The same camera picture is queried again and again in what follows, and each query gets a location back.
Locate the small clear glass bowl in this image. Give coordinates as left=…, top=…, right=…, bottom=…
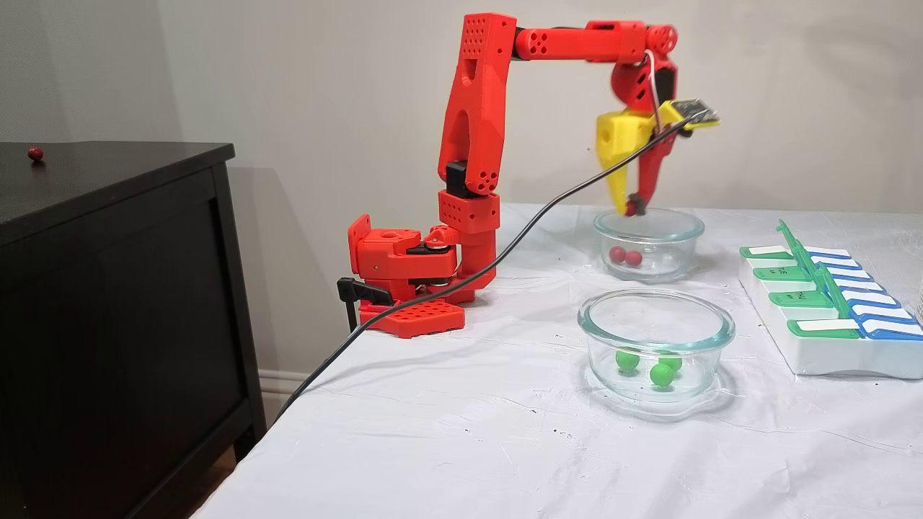
left=593, top=208, right=705, bottom=283

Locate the large clear glass bowl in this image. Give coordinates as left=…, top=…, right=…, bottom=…
left=577, top=288, right=736, bottom=404

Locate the white green blue pill organizer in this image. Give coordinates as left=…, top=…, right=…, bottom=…
left=739, top=220, right=923, bottom=381

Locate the black table clamp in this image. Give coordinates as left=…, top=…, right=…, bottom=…
left=337, top=277, right=394, bottom=332

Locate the white table cover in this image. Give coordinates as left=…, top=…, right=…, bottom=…
left=191, top=204, right=923, bottom=519

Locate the black wooden cabinet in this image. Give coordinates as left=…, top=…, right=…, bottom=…
left=0, top=141, right=268, bottom=519

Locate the camera board on yellow mount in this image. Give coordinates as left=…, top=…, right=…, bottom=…
left=658, top=99, right=720, bottom=134

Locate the black cable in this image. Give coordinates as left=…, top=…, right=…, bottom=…
left=268, top=115, right=711, bottom=427

